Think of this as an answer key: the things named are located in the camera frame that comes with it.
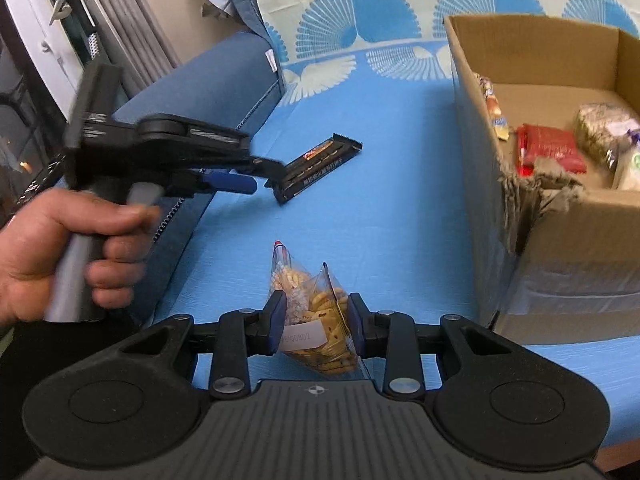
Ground grey curtain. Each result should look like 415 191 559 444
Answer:
65 0 181 96

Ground clear bag of cookies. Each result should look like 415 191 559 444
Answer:
270 241 373 378

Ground clear grain snack bag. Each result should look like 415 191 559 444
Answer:
574 102 640 173

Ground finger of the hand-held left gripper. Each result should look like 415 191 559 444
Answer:
192 125 289 179
167 170 259 196

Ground blue cream fan-print sheet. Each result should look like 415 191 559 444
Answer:
150 0 640 411

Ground red snack packet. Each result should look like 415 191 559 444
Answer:
515 124 587 177

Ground black snack packet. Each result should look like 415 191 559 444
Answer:
264 132 363 206

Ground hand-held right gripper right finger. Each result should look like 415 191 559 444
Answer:
346 292 521 401

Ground cardboard box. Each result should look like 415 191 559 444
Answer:
444 14 640 346

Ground green label snack packet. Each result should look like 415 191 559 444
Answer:
614 147 640 191

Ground yellow candy stick packet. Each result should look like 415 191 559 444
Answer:
477 75 511 141

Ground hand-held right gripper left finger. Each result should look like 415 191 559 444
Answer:
116 290 289 401

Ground person's left hand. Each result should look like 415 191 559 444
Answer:
0 190 163 326

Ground white window frame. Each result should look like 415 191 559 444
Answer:
0 0 96 126

